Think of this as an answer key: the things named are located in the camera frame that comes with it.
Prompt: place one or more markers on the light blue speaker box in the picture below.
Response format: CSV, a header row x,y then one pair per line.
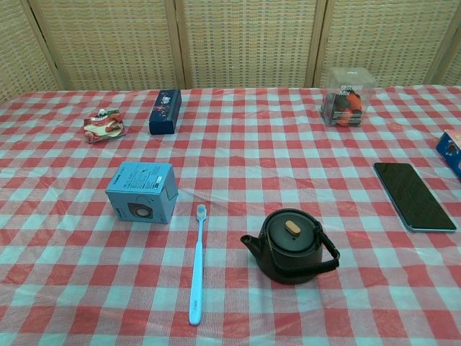
x,y
140,180

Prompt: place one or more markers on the dark blue rectangular box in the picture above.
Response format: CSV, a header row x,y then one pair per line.
x,y
165,112

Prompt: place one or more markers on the clear plastic snack box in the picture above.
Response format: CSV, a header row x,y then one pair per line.
x,y
345,99

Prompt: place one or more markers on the light blue toothbrush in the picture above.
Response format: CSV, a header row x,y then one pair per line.
x,y
197,263

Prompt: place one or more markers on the red white checkered tablecloth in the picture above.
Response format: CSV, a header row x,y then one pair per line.
x,y
230,288

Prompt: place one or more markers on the woven bamboo folding screen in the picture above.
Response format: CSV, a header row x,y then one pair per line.
x,y
237,39

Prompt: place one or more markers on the red white snack pouch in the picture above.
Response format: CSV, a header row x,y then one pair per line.
x,y
104,127

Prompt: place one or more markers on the black smartphone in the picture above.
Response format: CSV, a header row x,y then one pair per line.
x,y
412,194

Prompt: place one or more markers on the blue orange carton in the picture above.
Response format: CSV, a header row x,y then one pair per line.
x,y
451,147

